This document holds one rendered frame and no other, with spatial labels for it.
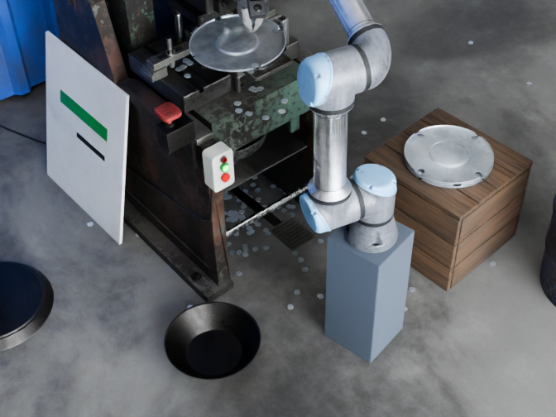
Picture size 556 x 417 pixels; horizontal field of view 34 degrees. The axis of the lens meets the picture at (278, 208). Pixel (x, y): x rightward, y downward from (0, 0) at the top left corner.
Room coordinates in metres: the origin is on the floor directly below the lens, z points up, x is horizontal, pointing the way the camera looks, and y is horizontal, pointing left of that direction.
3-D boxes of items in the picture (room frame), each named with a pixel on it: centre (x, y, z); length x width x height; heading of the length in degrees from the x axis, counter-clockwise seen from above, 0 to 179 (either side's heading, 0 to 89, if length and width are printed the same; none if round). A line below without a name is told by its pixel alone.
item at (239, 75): (2.24, 0.08, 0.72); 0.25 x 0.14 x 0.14; 39
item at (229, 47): (2.28, 0.11, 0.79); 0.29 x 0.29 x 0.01
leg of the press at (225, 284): (2.32, 0.48, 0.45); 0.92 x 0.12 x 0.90; 39
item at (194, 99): (2.38, 0.19, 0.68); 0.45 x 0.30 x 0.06; 129
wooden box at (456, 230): (2.23, -0.56, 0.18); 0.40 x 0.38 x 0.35; 42
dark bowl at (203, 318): (1.73, 0.21, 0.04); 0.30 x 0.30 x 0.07
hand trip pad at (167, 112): (1.99, 0.30, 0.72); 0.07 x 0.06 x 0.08; 39
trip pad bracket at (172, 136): (2.01, 0.29, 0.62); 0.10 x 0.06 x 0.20; 129
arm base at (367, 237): (1.80, -0.26, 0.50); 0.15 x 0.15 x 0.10
